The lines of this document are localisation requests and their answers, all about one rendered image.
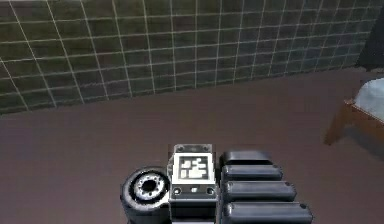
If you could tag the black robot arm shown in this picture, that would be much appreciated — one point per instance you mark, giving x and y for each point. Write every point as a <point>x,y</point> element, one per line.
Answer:
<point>256,191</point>

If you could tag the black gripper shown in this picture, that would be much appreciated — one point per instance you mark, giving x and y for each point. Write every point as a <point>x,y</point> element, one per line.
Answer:
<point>146,193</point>

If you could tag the brown wooden bed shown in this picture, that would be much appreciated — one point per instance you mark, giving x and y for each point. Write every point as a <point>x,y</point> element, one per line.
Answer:
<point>366,106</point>

